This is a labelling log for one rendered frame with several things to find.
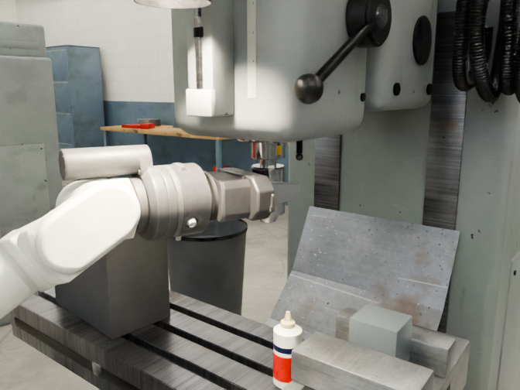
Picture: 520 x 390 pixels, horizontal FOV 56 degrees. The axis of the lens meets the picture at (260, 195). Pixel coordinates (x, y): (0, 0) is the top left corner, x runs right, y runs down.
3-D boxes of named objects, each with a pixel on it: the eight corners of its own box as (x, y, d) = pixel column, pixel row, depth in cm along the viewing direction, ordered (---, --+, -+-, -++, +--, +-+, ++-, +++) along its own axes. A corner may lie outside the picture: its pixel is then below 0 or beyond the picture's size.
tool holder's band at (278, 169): (292, 173, 65) (292, 165, 65) (264, 176, 63) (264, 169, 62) (271, 169, 69) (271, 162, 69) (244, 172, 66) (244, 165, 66)
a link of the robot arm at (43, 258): (154, 219, 52) (42, 305, 46) (128, 213, 59) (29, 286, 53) (119, 168, 49) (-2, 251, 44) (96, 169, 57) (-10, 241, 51)
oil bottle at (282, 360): (290, 394, 67) (292, 320, 64) (267, 383, 69) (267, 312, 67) (306, 380, 70) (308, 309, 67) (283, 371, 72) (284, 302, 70)
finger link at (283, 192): (295, 201, 66) (257, 206, 63) (295, 178, 66) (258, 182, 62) (302, 203, 65) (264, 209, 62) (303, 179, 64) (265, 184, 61)
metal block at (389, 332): (394, 379, 56) (397, 332, 55) (347, 362, 60) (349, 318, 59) (409, 360, 60) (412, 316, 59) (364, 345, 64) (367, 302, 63)
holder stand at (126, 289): (111, 340, 81) (103, 225, 77) (55, 302, 96) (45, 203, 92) (171, 317, 89) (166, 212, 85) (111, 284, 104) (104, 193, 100)
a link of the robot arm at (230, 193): (275, 163, 59) (185, 171, 52) (275, 239, 61) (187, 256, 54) (225, 152, 69) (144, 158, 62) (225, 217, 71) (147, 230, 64)
